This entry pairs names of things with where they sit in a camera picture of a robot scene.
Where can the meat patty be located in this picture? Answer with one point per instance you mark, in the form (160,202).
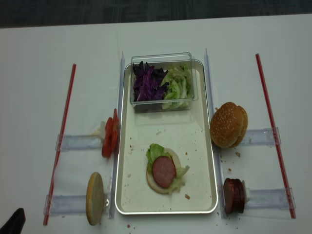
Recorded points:
(164,171)

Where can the green lettuce pile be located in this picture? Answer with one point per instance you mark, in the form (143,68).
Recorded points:
(179,87)

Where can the lettuce leaf on bun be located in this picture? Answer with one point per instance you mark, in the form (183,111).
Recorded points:
(156,151)

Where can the rear tomato slice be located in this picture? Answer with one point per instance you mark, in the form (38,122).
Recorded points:
(114,130)

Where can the tomato slice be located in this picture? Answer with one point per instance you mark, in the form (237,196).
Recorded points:
(107,142)
(114,130)

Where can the front tomato slice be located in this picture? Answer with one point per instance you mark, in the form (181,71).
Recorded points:
(107,142)

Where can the stacked meat patties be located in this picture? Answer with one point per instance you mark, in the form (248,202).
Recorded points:
(234,196)

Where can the purple cabbage pile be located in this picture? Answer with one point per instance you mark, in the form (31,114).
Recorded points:
(147,85)

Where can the clear salad container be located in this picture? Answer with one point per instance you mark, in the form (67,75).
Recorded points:
(163,61)

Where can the white metal tray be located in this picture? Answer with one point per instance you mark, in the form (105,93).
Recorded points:
(186,132)

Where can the front sesame bun top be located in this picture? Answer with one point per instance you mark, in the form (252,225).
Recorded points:
(226,125)

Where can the sesame bun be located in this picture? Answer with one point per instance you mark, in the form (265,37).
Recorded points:
(244,127)
(226,125)

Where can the bottom bun on tray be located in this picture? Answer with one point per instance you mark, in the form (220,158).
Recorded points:
(156,186)

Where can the rear sesame bun top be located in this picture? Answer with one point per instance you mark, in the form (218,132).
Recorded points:
(244,127)

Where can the left upper clear pusher track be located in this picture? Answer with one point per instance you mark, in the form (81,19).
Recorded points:
(84,142)

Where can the left bun half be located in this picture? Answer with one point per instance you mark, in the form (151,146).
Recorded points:
(94,199)

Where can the left lower clear pusher track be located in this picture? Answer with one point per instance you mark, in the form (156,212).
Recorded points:
(65,205)

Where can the right lower clear pusher track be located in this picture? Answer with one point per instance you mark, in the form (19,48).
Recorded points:
(280,198)

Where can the black object at corner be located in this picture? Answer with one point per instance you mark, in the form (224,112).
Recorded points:
(15,223)

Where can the right clear guide rail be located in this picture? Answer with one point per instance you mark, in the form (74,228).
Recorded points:
(216,150)

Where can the left red rail strip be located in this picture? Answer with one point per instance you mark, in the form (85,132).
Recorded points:
(58,144)

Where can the red rail strip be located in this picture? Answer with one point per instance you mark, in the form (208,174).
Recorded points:
(278,147)
(58,144)

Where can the right red rail strip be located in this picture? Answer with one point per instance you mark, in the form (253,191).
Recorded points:
(278,147)

